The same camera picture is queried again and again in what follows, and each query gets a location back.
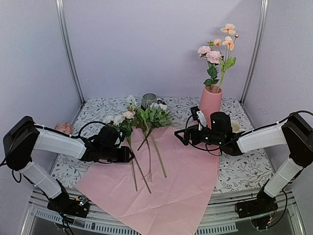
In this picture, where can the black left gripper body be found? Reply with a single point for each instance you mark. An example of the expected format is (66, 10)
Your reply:
(108, 154)

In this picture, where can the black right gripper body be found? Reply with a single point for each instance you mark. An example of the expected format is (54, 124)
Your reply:
(214, 139)

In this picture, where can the peach rose flower stem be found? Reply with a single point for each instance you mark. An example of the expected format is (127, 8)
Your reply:
(134, 117)

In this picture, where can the pink wrapping paper sheet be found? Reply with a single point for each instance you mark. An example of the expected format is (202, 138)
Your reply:
(164, 192)

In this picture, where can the peach blossom flower stem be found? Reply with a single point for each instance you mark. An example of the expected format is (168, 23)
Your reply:
(226, 46)

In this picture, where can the pink rose flower stem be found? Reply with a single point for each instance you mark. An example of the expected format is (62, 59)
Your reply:
(213, 58)

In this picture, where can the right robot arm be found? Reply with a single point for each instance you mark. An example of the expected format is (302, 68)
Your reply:
(290, 138)

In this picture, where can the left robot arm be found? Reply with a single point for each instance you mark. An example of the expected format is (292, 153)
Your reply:
(26, 140)

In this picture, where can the tall pink vase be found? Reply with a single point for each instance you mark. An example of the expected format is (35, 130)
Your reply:
(210, 103)

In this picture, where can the white coffee mug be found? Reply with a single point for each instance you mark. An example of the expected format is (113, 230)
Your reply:
(236, 128)

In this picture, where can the green leafy white stem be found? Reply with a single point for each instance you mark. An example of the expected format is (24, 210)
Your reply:
(159, 117)

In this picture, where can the dark red saucer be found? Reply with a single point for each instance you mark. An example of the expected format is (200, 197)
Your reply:
(160, 101)

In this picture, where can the striped ceramic cup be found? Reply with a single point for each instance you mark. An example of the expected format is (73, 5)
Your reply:
(148, 99)

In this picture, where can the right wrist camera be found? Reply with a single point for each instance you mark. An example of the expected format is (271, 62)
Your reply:
(199, 117)

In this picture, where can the aluminium front rail base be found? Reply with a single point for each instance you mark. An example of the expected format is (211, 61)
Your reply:
(235, 213)

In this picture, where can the right aluminium frame post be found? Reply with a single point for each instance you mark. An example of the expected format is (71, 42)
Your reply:
(257, 45)

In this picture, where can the aluminium frame post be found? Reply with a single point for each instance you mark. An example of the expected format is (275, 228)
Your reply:
(257, 45)
(66, 41)

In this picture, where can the left aluminium frame post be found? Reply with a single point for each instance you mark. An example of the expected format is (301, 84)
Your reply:
(66, 41)

